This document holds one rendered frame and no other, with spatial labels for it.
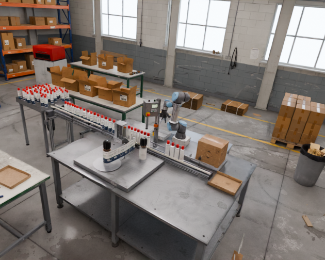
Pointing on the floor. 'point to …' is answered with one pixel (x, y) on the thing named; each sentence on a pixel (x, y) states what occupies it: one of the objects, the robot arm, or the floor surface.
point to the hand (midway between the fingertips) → (163, 123)
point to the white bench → (9, 194)
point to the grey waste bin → (307, 171)
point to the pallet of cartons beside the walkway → (298, 120)
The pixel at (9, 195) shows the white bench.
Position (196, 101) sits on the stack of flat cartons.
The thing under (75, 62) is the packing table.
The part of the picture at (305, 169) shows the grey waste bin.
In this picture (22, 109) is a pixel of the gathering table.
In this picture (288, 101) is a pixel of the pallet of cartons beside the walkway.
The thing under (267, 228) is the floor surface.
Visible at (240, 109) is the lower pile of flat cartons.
